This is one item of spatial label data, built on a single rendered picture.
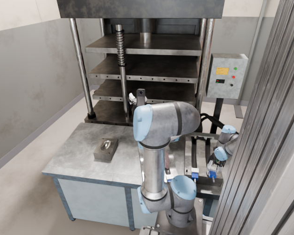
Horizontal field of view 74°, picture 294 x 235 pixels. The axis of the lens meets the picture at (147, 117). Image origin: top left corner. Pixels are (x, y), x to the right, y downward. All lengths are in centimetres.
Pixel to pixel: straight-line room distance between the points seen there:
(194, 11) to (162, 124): 121
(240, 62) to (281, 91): 165
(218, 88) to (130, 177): 118
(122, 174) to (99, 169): 20
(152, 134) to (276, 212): 38
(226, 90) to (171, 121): 150
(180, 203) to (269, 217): 59
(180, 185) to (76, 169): 101
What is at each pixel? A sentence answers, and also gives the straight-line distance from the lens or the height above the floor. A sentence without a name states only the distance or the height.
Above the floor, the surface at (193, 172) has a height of 91.
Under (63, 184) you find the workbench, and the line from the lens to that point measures 193.
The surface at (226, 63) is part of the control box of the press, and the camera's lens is 197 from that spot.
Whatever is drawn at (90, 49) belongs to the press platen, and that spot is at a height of 152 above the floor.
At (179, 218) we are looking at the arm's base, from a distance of 105.
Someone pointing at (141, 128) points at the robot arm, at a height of 164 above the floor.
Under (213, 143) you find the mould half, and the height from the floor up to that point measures 93.
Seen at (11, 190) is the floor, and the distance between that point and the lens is 300.
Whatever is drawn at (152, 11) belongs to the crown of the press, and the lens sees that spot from 171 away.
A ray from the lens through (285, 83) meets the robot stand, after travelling 35.
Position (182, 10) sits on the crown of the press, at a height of 186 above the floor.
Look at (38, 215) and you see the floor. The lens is 261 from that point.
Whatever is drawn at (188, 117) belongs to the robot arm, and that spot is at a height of 166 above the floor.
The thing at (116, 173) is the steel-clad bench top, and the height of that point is 80.
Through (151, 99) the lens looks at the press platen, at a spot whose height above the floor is 104.
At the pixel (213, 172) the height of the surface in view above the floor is 94.
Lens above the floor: 200
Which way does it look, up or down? 33 degrees down
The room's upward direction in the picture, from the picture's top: 1 degrees counter-clockwise
